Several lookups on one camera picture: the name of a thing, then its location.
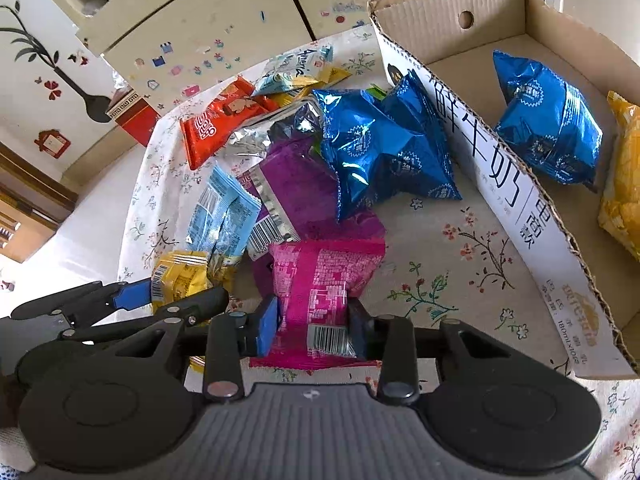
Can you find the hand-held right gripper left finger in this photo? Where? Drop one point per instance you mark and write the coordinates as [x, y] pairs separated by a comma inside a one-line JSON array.
[[265, 327]]

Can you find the flat yellow snack packet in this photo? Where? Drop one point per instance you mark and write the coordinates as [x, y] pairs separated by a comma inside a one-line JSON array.
[[330, 76]]

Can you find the magenta snack packet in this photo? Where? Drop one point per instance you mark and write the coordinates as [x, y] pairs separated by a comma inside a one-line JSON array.
[[320, 280]]

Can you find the cardboard box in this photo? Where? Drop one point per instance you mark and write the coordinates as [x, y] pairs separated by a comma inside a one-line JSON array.
[[530, 240]]

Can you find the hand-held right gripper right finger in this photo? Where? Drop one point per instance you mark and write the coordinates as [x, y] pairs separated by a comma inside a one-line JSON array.
[[357, 330]]

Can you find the red box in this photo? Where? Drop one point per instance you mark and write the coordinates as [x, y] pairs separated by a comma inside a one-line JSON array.
[[137, 122]]

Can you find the wooden door frame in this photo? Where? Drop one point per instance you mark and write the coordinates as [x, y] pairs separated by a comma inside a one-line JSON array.
[[30, 185]]

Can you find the large yellow snack packet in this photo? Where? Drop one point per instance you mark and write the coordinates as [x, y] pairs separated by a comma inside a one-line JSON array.
[[622, 185]]

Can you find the black vase wall sticker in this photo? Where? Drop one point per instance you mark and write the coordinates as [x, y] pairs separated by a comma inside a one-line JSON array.
[[75, 87]]

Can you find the white teal snack packet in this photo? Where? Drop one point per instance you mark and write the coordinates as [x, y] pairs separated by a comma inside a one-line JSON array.
[[287, 67]]

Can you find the purple snack packet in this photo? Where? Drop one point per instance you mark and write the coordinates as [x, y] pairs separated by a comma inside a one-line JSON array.
[[305, 185]]

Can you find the light blue snack packet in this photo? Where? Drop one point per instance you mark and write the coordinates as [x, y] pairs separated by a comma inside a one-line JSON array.
[[225, 210]]

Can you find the silver foil snack packet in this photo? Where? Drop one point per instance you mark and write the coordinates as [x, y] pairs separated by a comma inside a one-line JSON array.
[[260, 135]]

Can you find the small yellow snack packet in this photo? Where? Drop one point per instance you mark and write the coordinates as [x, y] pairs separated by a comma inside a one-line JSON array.
[[182, 275]]

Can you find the floral tablecloth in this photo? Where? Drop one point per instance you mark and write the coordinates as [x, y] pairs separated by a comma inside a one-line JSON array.
[[450, 270]]

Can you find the blue foil snack packet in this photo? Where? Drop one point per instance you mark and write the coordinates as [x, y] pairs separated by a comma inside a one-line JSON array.
[[435, 165], [360, 155], [545, 120]]

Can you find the orange-red snack packet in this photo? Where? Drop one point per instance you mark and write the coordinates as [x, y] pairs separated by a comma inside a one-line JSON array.
[[220, 120]]

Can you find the red house wall sticker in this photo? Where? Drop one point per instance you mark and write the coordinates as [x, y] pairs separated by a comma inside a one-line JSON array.
[[51, 144]]

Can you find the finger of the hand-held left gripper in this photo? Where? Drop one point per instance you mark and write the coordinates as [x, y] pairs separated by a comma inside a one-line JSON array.
[[200, 302], [130, 296]]

